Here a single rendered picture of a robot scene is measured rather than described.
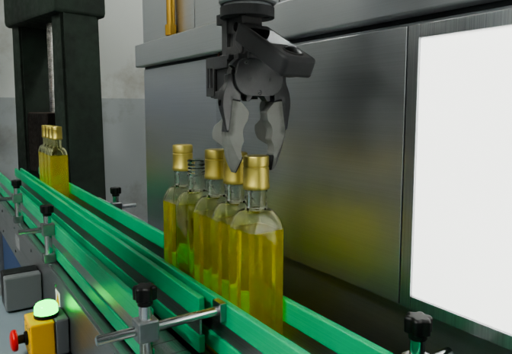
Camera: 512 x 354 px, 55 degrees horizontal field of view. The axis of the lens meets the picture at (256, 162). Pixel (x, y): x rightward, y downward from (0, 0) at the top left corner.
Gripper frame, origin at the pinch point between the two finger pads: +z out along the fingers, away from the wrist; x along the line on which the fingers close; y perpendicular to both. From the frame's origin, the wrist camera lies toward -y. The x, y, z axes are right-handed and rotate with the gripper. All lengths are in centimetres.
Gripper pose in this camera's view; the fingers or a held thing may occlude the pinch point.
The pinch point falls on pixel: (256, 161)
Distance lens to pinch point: 65.0
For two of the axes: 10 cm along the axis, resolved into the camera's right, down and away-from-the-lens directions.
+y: -5.5, -0.9, 8.3
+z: 0.0, 9.9, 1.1
